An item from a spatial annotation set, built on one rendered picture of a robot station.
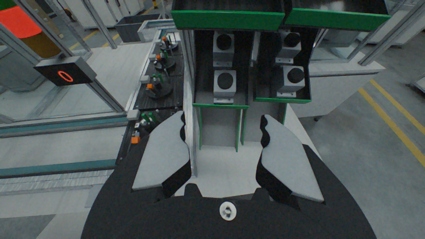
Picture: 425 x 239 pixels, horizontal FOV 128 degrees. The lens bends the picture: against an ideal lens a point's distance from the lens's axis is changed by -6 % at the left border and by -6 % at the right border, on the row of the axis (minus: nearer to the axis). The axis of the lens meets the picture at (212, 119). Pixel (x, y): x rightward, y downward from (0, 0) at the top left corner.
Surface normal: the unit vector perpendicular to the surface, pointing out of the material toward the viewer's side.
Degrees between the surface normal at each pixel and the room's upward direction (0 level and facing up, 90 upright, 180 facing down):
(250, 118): 45
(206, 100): 25
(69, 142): 0
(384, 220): 0
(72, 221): 0
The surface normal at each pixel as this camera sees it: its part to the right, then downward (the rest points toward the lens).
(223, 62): -0.03, -0.15
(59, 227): 0.00, -0.56
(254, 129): -0.05, 0.19
